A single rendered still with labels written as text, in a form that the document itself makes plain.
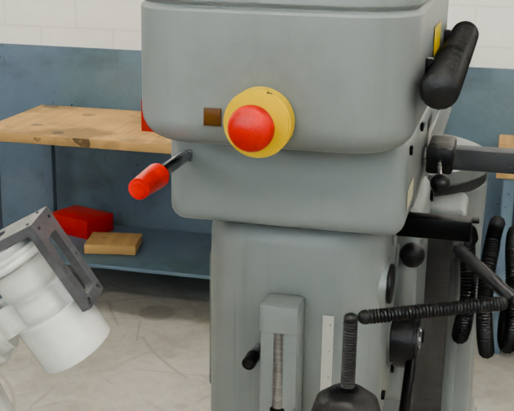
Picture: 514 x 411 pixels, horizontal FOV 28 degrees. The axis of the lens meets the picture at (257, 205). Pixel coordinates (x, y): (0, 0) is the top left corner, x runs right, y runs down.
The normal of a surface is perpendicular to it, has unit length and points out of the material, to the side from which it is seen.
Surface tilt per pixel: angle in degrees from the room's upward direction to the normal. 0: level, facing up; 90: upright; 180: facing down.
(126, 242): 0
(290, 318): 90
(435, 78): 90
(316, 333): 90
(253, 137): 93
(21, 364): 0
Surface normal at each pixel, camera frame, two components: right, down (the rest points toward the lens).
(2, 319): 0.12, 0.27
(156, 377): 0.02, -0.96
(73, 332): 0.47, 0.03
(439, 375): -0.24, 0.26
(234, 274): -0.51, 0.23
